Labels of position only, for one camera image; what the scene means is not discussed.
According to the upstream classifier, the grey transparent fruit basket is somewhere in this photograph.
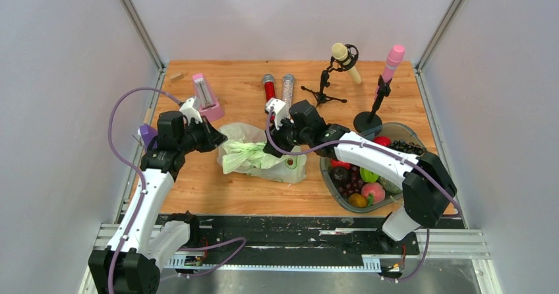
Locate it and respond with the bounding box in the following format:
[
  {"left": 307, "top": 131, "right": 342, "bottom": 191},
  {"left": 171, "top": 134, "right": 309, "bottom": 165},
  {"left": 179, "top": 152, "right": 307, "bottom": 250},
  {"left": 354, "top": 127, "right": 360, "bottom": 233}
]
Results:
[{"left": 320, "top": 122, "right": 439, "bottom": 214}]

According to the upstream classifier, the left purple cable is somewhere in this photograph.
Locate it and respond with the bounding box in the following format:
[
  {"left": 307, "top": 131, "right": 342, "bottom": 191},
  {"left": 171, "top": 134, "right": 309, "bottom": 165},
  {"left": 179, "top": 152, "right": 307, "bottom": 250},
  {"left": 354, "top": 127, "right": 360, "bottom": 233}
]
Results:
[{"left": 107, "top": 87, "right": 248, "bottom": 294}]

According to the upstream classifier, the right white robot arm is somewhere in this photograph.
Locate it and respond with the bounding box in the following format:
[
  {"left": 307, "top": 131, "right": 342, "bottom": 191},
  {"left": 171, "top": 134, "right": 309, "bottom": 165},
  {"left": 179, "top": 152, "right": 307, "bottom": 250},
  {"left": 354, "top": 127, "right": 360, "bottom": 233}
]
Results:
[{"left": 264, "top": 98, "right": 461, "bottom": 253}]

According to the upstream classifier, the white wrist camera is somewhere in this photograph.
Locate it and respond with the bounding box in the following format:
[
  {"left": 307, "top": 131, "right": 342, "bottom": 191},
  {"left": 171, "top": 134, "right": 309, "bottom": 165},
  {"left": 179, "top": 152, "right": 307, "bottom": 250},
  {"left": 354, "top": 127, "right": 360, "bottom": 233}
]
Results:
[
  {"left": 179, "top": 96, "right": 203, "bottom": 124},
  {"left": 265, "top": 98, "right": 291, "bottom": 130}
]

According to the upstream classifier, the pale green plastic bag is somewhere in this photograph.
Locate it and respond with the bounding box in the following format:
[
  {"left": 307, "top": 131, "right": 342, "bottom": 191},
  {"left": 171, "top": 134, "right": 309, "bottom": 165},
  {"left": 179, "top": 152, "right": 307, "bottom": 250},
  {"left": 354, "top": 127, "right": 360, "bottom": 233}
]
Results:
[{"left": 217, "top": 123, "right": 307, "bottom": 184}]

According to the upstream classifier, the red glitter microphone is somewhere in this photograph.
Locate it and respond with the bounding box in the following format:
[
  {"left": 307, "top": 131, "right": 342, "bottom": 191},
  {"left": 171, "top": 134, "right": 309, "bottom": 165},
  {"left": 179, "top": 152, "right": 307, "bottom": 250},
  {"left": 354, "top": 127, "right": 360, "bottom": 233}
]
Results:
[{"left": 262, "top": 74, "right": 276, "bottom": 105}]

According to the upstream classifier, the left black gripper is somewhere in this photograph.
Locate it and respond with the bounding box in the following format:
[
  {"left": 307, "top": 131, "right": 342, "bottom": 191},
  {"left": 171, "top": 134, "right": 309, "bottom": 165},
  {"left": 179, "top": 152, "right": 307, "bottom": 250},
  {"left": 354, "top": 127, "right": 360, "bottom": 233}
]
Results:
[{"left": 177, "top": 115, "right": 227, "bottom": 154}]

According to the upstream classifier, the pink microphone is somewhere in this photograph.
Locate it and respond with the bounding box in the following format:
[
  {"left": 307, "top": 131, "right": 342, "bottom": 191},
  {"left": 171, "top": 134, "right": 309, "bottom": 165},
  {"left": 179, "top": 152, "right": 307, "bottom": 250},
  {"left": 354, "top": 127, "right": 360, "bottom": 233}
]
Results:
[{"left": 375, "top": 44, "right": 405, "bottom": 100}]

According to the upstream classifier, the red strawberry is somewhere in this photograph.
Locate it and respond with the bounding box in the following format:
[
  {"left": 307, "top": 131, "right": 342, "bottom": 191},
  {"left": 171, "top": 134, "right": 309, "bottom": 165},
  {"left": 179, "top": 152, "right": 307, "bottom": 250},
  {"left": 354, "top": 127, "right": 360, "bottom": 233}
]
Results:
[{"left": 330, "top": 159, "right": 351, "bottom": 170}]

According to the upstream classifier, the red apple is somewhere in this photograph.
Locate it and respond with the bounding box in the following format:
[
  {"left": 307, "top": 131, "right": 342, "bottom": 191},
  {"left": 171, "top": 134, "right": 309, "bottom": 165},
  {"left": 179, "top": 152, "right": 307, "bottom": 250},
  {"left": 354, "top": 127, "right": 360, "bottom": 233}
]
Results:
[{"left": 372, "top": 136, "right": 392, "bottom": 147}]

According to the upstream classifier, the green netted melon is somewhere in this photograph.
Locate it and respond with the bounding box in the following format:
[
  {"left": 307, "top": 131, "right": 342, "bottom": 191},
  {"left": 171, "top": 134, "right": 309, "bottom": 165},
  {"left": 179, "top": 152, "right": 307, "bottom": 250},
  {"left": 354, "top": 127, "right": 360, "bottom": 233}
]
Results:
[{"left": 377, "top": 177, "right": 402, "bottom": 195}]

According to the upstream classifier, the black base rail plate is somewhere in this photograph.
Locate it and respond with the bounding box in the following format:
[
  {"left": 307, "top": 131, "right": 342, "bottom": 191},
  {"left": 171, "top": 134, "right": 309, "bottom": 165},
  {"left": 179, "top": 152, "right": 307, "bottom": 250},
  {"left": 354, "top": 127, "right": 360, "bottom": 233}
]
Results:
[{"left": 150, "top": 213, "right": 466, "bottom": 268}]

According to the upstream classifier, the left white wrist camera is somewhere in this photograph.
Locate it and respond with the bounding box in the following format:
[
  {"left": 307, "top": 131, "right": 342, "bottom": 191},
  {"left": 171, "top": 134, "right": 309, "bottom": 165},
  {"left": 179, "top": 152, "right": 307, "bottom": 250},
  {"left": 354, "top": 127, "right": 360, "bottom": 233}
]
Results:
[{"left": 179, "top": 96, "right": 203, "bottom": 124}]

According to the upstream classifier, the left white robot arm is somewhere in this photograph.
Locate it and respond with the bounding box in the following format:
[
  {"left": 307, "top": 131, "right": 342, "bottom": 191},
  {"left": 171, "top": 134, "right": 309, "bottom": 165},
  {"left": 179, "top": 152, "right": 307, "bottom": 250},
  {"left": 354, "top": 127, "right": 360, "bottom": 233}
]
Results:
[{"left": 88, "top": 111, "right": 227, "bottom": 293}]

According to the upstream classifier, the orange yellow fruit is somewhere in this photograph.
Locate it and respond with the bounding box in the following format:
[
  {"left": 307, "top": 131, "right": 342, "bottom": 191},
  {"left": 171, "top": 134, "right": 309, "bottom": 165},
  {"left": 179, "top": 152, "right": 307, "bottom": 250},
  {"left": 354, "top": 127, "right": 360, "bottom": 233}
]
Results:
[{"left": 348, "top": 193, "right": 368, "bottom": 208}]

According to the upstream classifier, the cream microphone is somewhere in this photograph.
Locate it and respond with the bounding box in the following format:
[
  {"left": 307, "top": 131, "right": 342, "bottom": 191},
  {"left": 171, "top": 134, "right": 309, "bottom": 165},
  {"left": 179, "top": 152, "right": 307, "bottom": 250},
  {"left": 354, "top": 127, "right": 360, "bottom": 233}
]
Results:
[{"left": 331, "top": 42, "right": 362, "bottom": 84}]

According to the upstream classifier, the red grape bunch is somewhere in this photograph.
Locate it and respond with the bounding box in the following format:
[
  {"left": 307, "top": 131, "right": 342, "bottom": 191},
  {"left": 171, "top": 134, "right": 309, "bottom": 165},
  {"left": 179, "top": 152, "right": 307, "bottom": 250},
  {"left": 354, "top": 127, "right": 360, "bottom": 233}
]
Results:
[{"left": 338, "top": 166, "right": 365, "bottom": 198}]

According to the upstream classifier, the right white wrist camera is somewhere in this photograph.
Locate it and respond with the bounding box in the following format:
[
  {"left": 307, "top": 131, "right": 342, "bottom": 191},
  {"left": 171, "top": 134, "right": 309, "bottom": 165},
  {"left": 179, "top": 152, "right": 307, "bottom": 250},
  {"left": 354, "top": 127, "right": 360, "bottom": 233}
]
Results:
[{"left": 265, "top": 98, "right": 291, "bottom": 130}]

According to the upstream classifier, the black grape bunch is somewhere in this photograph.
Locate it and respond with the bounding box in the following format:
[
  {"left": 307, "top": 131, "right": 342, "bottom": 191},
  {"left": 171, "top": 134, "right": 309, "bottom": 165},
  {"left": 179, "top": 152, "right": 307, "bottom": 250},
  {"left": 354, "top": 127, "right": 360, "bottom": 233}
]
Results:
[{"left": 388, "top": 140, "right": 426, "bottom": 156}]

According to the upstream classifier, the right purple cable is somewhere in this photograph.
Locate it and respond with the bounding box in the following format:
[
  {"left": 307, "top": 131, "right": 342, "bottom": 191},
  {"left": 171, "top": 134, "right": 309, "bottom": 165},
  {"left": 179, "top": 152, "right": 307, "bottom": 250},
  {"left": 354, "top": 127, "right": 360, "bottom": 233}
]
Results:
[{"left": 264, "top": 108, "right": 464, "bottom": 283}]

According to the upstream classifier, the dark purple plum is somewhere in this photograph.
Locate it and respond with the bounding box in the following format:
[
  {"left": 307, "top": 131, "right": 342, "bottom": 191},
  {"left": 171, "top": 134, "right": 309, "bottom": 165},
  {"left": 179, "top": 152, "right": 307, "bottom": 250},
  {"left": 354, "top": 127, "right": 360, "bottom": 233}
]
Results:
[{"left": 329, "top": 166, "right": 351, "bottom": 187}]

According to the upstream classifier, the purple metronome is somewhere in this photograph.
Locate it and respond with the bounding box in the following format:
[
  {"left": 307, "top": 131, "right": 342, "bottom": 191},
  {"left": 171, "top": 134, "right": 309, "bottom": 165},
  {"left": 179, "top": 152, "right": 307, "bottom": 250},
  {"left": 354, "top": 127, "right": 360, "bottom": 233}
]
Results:
[{"left": 138, "top": 124, "right": 158, "bottom": 150}]

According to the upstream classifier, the black round-base microphone stand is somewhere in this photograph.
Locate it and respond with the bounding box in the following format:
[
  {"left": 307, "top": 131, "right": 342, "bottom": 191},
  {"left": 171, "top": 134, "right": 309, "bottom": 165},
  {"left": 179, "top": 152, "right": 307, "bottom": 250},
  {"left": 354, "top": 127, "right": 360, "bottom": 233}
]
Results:
[{"left": 353, "top": 75, "right": 392, "bottom": 132}]

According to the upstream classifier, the small wooden block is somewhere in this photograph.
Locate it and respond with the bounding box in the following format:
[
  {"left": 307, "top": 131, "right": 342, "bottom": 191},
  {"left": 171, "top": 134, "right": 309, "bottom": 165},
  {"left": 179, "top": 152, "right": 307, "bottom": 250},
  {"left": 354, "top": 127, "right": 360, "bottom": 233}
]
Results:
[{"left": 169, "top": 73, "right": 184, "bottom": 82}]

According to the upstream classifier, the black tripod microphone stand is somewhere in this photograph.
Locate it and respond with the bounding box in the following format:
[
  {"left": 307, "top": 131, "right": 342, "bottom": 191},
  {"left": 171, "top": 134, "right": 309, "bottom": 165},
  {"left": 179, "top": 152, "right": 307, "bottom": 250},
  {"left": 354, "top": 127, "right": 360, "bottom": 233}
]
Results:
[{"left": 301, "top": 57, "right": 347, "bottom": 106}]

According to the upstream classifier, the wooden strip on rail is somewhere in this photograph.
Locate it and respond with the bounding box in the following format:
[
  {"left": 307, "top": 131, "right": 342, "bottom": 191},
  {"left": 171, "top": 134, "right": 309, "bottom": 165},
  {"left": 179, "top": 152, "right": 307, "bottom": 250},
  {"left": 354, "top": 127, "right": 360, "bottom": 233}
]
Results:
[{"left": 143, "top": 108, "right": 152, "bottom": 124}]

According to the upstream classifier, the pink metronome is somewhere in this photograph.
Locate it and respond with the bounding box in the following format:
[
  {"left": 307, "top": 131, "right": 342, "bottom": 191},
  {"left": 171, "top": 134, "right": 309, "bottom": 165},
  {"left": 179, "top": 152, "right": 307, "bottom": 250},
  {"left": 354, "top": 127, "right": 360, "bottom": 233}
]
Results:
[{"left": 192, "top": 73, "right": 225, "bottom": 122}]

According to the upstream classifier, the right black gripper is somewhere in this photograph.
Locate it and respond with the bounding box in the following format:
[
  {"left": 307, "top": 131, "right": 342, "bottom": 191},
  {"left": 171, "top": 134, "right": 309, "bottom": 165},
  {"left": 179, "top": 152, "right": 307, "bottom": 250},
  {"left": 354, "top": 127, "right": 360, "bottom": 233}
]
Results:
[{"left": 264, "top": 115, "right": 312, "bottom": 158}]

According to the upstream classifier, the purple cable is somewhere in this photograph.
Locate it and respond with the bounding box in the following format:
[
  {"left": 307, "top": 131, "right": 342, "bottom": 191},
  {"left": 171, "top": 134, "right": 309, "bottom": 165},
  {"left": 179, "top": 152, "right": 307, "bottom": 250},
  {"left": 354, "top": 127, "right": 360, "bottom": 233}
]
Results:
[
  {"left": 264, "top": 108, "right": 464, "bottom": 283},
  {"left": 107, "top": 87, "right": 248, "bottom": 294}
]

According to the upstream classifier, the pink peach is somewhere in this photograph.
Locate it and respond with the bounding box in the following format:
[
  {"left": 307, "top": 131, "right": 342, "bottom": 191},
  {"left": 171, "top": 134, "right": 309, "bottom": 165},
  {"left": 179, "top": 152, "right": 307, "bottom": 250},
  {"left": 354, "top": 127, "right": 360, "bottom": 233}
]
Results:
[{"left": 361, "top": 182, "right": 386, "bottom": 204}]

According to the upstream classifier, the silver glitter microphone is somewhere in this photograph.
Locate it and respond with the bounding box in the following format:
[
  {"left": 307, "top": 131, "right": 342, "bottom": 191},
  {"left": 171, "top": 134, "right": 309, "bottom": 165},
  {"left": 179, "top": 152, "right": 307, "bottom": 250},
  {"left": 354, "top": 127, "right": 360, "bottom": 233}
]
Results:
[{"left": 282, "top": 73, "right": 295, "bottom": 107}]

